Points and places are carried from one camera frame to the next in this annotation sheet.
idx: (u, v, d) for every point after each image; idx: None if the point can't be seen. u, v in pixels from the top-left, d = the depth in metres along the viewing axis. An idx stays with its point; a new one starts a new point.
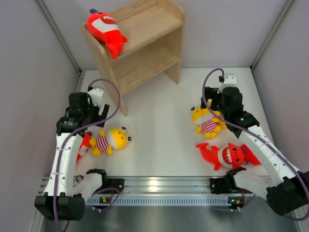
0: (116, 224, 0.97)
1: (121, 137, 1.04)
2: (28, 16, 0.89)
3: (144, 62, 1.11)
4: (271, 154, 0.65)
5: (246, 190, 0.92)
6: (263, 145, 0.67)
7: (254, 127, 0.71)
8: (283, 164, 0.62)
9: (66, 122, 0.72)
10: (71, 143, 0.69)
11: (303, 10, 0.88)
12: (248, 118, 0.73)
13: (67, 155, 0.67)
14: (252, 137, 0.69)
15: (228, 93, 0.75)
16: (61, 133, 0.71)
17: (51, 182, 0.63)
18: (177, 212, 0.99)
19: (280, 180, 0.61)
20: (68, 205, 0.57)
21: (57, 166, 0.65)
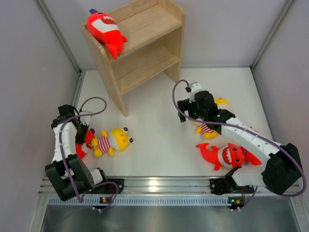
0: (116, 224, 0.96)
1: (123, 139, 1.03)
2: (29, 18, 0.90)
3: (144, 62, 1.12)
4: (252, 137, 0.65)
5: (245, 189, 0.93)
6: (243, 132, 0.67)
7: (230, 120, 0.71)
8: (265, 143, 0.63)
9: (59, 119, 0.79)
10: (68, 125, 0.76)
11: (302, 9, 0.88)
12: (224, 113, 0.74)
13: (67, 134, 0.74)
14: (231, 127, 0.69)
15: (199, 96, 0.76)
16: (56, 124, 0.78)
17: (57, 153, 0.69)
18: (177, 212, 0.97)
19: (266, 157, 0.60)
20: (79, 162, 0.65)
21: (59, 140, 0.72)
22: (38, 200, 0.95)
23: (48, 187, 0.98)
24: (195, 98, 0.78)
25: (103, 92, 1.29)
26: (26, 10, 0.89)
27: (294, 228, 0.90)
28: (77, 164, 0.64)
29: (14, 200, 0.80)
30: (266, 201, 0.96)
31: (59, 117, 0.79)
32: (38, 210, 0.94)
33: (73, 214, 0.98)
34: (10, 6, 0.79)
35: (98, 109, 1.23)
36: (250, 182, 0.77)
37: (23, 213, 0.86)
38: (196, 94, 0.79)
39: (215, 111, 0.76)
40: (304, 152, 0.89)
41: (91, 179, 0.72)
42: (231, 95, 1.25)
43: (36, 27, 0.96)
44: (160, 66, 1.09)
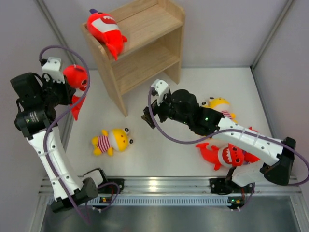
0: (116, 224, 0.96)
1: (123, 140, 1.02)
2: (29, 19, 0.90)
3: (144, 62, 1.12)
4: (254, 139, 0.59)
5: (245, 190, 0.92)
6: (242, 135, 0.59)
7: (221, 121, 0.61)
8: (268, 142, 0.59)
9: (27, 119, 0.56)
10: (54, 139, 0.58)
11: (302, 9, 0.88)
12: (210, 113, 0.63)
13: (57, 154, 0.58)
14: (227, 132, 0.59)
15: (180, 99, 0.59)
16: (33, 135, 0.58)
17: (57, 187, 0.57)
18: (178, 212, 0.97)
19: (274, 159, 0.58)
20: (88, 195, 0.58)
21: (53, 170, 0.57)
22: (38, 200, 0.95)
23: (48, 187, 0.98)
24: (175, 103, 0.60)
25: (103, 92, 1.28)
26: (26, 10, 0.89)
27: (294, 228, 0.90)
28: (88, 198, 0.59)
29: (14, 200, 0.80)
30: (266, 201, 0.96)
31: (28, 120, 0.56)
32: (38, 210, 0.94)
33: (73, 214, 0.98)
34: (10, 5, 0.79)
35: (98, 109, 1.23)
36: (250, 180, 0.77)
37: (23, 213, 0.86)
38: (173, 96, 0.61)
39: (199, 112, 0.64)
40: (304, 152, 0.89)
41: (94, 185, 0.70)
42: (231, 95, 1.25)
43: (36, 27, 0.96)
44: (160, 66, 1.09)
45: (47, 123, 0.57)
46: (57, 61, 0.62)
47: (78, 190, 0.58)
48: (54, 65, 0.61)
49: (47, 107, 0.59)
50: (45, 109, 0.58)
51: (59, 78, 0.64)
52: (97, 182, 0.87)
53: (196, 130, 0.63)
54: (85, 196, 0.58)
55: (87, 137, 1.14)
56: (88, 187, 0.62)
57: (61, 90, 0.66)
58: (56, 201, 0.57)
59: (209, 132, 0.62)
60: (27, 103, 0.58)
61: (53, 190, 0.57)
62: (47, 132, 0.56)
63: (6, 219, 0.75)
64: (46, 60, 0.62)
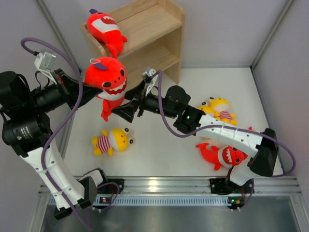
0: (116, 224, 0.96)
1: (123, 140, 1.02)
2: (29, 19, 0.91)
3: (144, 62, 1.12)
4: (233, 133, 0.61)
5: (245, 190, 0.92)
6: (221, 129, 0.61)
7: (202, 119, 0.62)
8: (247, 135, 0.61)
9: (19, 136, 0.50)
10: (52, 155, 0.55)
11: (302, 9, 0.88)
12: (193, 111, 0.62)
13: (57, 170, 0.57)
14: (208, 128, 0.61)
15: (176, 99, 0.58)
16: (27, 152, 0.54)
17: (59, 198, 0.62)
18: (178, 212, 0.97)
19: (254, 150, 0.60)
20: (90, 201, 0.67)
21: (55, 186, 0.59)
22: (38, 200, 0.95)
23: (48, 187, 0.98)
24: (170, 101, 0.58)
25: None
26: (26, 10, 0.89)
27: (294, 228, 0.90)
28: (90, 204, 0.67)
29: (14, 200, 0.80)
30: (266, 201, 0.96)
31: (20, 137, 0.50)
32: (38, 210, 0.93)
33: (73, 214, 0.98)
34: (10, 5, 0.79)
35: (98, 109, 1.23)
36: (247, 178, 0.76)
37: (23, 213, 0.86)
38: (170, 93, 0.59)
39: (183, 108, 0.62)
40: (304, 152, 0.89)
41: (92, 184, 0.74)
42: (231, 95, 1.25)
43: (36, 27, 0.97)
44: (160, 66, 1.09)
45: (43, 141, 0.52)
46: (40, 58, 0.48)
47: (81, 199, 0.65)
48: (38, 62, 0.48)
49: (40, 118, 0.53)
50: (38, 122, 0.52)
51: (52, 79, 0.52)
52: (97, 182, 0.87)
53: (179, 128, 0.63)
54: (88, 203, 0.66)
55: (87, 138, 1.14)
56: (90, 193, 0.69)
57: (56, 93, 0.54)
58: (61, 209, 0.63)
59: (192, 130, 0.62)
60: (15, 112, 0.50)
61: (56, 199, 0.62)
62: (45, 151, 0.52)
63: (6, 219, 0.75)
64: (36, 53, 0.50)
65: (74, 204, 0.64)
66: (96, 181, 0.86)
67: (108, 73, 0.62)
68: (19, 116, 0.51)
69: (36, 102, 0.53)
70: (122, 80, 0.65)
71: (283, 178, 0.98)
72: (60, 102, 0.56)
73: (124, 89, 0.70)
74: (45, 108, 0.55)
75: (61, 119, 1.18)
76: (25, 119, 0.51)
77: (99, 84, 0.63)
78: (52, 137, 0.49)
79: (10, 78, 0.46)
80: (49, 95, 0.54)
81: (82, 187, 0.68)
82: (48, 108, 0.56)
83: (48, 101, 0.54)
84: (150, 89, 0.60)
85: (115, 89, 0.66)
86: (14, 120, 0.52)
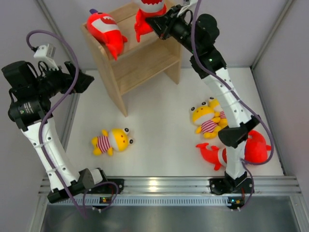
0: (116, 224, 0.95)
1: (123, 140, 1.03)
2: (29, 19, 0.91)
3: (144, 62, 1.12)
4: (233, 101, 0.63)
5: (245, 190, 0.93)
6: (228, 92, 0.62)
7: (220, 70, 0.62)
8: (241, 110, 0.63)
9: (22, 111, 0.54)
10: (49, 131, 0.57)
11: (301, 10, 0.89)
12: (216, 56, 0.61)
13: (52, 146, 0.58)
14: (217, 82, 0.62)
15: (204, 26, 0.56)
16: (27, 126, 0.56)
17: (53, 178, 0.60)
18: (178, 213, 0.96)
19: (236, 125, 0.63)
20: (83, 184, 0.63)
21: (50, 164, 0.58)
22: (38, 200, 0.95)
23: (48, 187, 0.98)
24: (198, 27, 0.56)
25: (103, 92, 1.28)
26: (26, 10, 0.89)
27: (294, 228, 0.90)
28: (84, 189, 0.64)
29: (14, 200, 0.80)
30: (266, 201, 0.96)
31: (23, 111, 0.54)
32: (38, 209, 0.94)
33: (73, 214, 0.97)
34: (10, 6, 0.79)
35: (98, 108, 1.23)
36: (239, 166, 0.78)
37: (23, 214, 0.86)
38: (200, 19, 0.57)
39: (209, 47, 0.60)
40: (304, 152, 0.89)
41: (89, 175, 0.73)
42: None
43: (36, 28, 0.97)
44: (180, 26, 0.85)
45: (41, 114, 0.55)
46: (45, 47, 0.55)
47: (75, 181, 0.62)
48: (42, 51, 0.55)
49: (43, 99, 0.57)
50: (40, 100, 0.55)
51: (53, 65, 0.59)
52: (96, 181, 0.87)
53: (195, 62, 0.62)
54: (82, 187, 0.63)
55: (87, 138, 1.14)
56: (84, 177, 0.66)
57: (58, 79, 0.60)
58: (54, 192, 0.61)
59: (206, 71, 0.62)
60: (21, 93, 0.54)
61: (50, 181, 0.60)
62: (42, 125, 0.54)
63: (6, 218, 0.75)
64: (35, 48, 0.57)
65: (67, 186, 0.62)
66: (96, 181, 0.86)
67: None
68: (24, 96, 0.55)
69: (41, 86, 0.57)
70: None
71: (282, 178, 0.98)
72: (60, 88, 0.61)
73: (158, 4, 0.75)
74: (49, 93, 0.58)
75: (61, 118, 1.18)
76: (29, 99, 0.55)
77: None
78: (49, 112, 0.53)
79: (20, 63, 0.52)
80: (52, 80, 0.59)
81: (77, 173, 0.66)
82: (51, 94, 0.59)
83: (51, 86, 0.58)
84: (185, 10, 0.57)
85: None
86: (19, 100, 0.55)
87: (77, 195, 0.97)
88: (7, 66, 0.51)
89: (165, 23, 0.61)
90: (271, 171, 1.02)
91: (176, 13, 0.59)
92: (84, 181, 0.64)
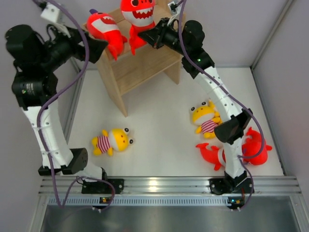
0: (116, 224, 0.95)
1: (123, 140, 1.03)
2: (29, 19, 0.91)
3: (144, 62, 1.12)
4: (223, 96, 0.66)
5: (245, 189, 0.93)
6: (217, 87, 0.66)
7: (208, 68, 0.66)
8: (231, 104, 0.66)
9: (24, 91, 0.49)
10: (48, 117, 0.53)
11: (301, 9, 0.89)
12: (205, 57, 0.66)
13: (49, 132, 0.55)
14: (207, 79, 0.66)
15: (190, 30, 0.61)
16: (27, 107, 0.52)
17: (46, 157, 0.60)
18: (178, 213, 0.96)
19: (227, 118, 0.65)
20: (71, 169, 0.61)
21: (44, 146, 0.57)
22: (38, 200, 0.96)
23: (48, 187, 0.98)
24: (185, 31, 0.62)
25: (102, 92, 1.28)
26: (26, 10, 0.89)
27: (294, 228, 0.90)
28: (72, 173, 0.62)
29: (15, 200, 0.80)
30: (266, 201, 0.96)
31: (25, 91, 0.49)
32: (38, 209, 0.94)
33: (73, 214, 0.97)
34: (11, 6, 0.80)
35: (98, 108, 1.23)
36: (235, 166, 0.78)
37: (23, 214, 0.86)
38: (187, 24, 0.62)
39: (197, 50, 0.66)
40: (304, 152, 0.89)
41: (85, 155, 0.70)
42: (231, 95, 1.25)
43: (36, 28, 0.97)
44: (176, 25, 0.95)
45: (43, 100, 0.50)
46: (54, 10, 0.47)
47: (64, 165, 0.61)
48: (50, 12, 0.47)
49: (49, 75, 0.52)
50: (44, 82, 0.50)
51: (63, 31, 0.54)
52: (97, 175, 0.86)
53: (186, 63, 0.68)
54: (70, 172, 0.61)
55: (87, 138, 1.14)
56: (77, 163, 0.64)
57: (67, 45, 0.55)
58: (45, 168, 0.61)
59: (196, 70, 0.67)
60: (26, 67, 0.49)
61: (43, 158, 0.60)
62: (41, 110, 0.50)
63: (6, 219, 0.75)
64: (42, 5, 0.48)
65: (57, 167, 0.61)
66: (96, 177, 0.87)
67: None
68: (30, 72, 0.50)
69: (49, 55, 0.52)
70: (147, 4, 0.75)
71: (282, 178, 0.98)
72: (69, 54, 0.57)
73: (148, 18, 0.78)
74: (56, 62, 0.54)
75: (62, 118, 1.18)
76: (35, 74, 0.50)
77: (129, 2, 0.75)
78: (51, 100, 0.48)
79: (26, 33, 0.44)
80: (61, 48, 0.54)
81: (71, 153, 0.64)
82: (59, 62, 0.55)
83: (60, 53, 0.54)
84: (173, 19, 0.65)
85: (140, 11, 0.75)
86: (24, 74, 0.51)
87: (77, 195, 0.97)
88: (10, 37, 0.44)
89: (157, 33, 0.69)
90: (271, 171, 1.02)
91: (166, 22, 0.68)
92: (73, 167, 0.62)
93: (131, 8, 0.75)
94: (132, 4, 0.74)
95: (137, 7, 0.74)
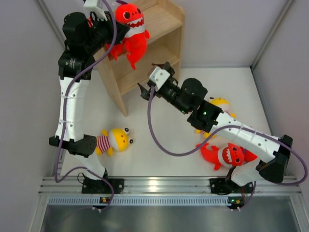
0: (115, 224, 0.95)
1: (123, 140, 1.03)
2: (29, 19, 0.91)
3: (144, 62, 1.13)
4: (251, 136, 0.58)
5: (245, 190, 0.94)
6: (239, 130, 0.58)
7: (219, 116, 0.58)
8: (265, 139, 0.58)
9: (67, 63, 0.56)
10: (77, 90, 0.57)
11: (301, 9, 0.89)
12: (209, 108, 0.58)
13: (74, 103, 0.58)
14: (225, 128, 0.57)
15: (192, 92, 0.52)
16: (64, 76, 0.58)
17: (60, 128, 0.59)
18: (178, 212, 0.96)
19: (271, 156, 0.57)
20: (77, 146, 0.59)
21: (63, 113, 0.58)
22: (38, 200, 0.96)
23: (48, 187, 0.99)
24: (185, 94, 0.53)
25: (103, 92, 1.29)
26: (26, 10, 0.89)
27: (294, 228, 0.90)
28: (77, 152, 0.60)
29: (15, 200, 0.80)
30: (266, 201, 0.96)
31: (67, 63, 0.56)
32: (38, 209, 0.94)
33: (73, 214, 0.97)
34: (11, 7, 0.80)
35: (98, 108, 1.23)
36: (249, 179, 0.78)
37: (23, 213, 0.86)
38: (185, 84, 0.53)
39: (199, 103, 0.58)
40: (304, 152, 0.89)
41: (93, 144, 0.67)
42: (231, 95, 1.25)
43: (36, 28, 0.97)
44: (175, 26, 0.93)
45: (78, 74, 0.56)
46: None
47: (73, 140, 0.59)
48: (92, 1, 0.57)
49: (88, 57, 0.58)
50: (83, 62, 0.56)
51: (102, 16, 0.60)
52: (97, 173, 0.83)
53: (193, 122, 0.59)
54: (76, 149, 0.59)
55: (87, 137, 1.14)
56: (84, 143, 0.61)
57: (106, 31, 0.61)
58: (55, 137, 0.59)
59: (207, 126, 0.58)
60: (73, 48, 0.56)
61: (57, 127, 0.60)
62: (72, 81, 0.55)
63: (7, 218, 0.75)
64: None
65: (65, 140, 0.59)
66: (98, 176, 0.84)
67: (127, 7, 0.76)
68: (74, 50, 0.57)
69: (93, 39, 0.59)
70: (137, 15, 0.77)
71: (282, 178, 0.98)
72: (108, 39, 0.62)
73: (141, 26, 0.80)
74: (98, 46, 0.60)
75: None
76: (78, 54, 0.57)
77: (121, 16, 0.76)
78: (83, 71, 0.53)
79: (80, 19, 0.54)
80: (102, 32, 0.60)
81: (82, 134, 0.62)
82: (99, 46, 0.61)
83: (101, 37, 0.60)
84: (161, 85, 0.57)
85: (131, 22, 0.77)
86: (69, 51, 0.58)
87: (77, 195, 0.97)
88: (68, 21, 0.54)
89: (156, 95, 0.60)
90: None
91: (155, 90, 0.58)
92: (78, 148, 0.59)
93: (123, 21, 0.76)
94: (123, 17, 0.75)
95: (129, 20, 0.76)
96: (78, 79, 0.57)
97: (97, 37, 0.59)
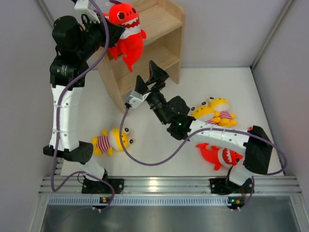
0: (116, 224, 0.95)
1: (123, 140, 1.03)
2: (29, 19, 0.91)
3: (144, 62, 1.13)
4: (221, 133, 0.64)
5: (245, 190, 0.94)
6: (210, 131, 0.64)
7: (196, 123, 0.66)
8: (235, 134, 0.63)
9: (59, 70, 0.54)
10: (69, 98, 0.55)
11: (301, 9, 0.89)
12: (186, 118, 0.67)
13: (66, 112, 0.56)
14: (198, 132, 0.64)
15: (178, 110, 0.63)
16: (56, 84, 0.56)
17: (54, 137, 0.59)
18: (178, 212, 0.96)
19: (243, 148, 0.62)
20: (72, 156, 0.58)
21: (56, 123, 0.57)
22: (38, 200, 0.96)
23: (48, 187, 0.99)
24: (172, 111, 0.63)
25: (103, 92, 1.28)
26: (26, 10, 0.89)
27: (294, 228, 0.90)
28: (72, 161, 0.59)
29: (15, 200, 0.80)
30: (266, 201, 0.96)
31: (59, 70, 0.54)
32: (38, 209, 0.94)
33: (73, 214, 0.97)
34: (11, 7, 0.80)
35: (98, 109, 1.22)
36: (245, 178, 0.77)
37: (23, 213, 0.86)
38: (172, 104, 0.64)
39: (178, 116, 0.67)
40: (304, 152, 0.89)
41: (89, 151, 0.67)
42: (231, 95, 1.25)
43: (36, 28, 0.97)
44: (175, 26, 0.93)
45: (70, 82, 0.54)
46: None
47: (67, 150, 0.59)
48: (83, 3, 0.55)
49: (81, 62, 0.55)
50: (76, 68, 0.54)
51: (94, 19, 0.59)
52: (96, 174, 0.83)
53: (174, 133, 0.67)
54: (71, 158, 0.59)
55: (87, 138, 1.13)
56: (79, 152, 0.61)
57: (100, 34, 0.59)
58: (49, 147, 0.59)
59: (185, 135, 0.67)
60: (64, 53, 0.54)
61: (51, 137, 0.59)
62: (64, 90, 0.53)
63: (7, 218, 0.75)
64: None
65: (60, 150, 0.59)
66: (97, 177, 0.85)
67: (120, 7, 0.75)
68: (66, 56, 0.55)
69: (86, 43, 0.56)
70: (132, 16, 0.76)
71: (282, 178, 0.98)
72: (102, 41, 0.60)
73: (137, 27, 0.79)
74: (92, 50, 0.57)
75: None
76: (70, 60, 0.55)
77: (115, 17, 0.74)
78: (75, 80, 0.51)
79: (70, 23, 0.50)
80: (94, 35, 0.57)
81: (77, 142, 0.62)
82: (92, 50, 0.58)
83: (94, 40, 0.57)
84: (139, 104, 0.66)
85: (126, 22, 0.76)
86: (61, 57, 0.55)
87: (77, 195, 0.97)
88: (57, 25, 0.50)
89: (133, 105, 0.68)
90: (271, 171, 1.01)
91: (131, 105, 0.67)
92: (74, 157, 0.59)
93: (118, 21, 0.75)
94: (118, 18, 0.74)
95: (124, 20, 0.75)
96: (71, 87, 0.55)
97: (90, 41, 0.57)
